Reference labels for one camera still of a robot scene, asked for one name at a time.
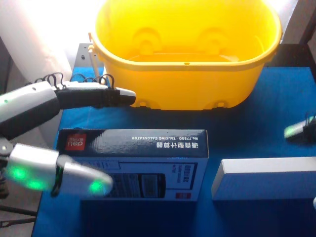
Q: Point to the white box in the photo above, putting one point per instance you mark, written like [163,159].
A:
[266,177]

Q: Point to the dark blue long box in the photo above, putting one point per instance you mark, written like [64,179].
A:
[138,143]

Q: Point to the yellow plastic bucket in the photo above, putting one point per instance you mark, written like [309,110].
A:
[187,81]

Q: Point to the blue table mat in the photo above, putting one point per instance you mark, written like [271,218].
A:
[247,123]

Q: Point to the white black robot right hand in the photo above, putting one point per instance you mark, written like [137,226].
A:
[296,129]

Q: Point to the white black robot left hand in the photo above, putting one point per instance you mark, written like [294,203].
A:
[29,103]

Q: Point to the white backdrop cloth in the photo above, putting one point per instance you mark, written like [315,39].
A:
[37,37]

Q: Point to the black metal stand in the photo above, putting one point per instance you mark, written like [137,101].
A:
[17,217]

